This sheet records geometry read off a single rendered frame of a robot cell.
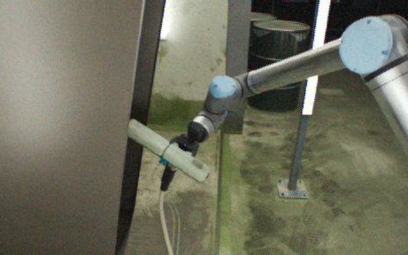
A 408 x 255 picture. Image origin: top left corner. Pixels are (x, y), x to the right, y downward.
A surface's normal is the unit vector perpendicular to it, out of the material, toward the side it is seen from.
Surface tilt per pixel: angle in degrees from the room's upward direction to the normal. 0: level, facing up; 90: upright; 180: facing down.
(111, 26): 91
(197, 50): 90
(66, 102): 91
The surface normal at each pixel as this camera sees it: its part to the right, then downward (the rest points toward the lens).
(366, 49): -0.81, 0.18
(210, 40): -0.08, 0.47
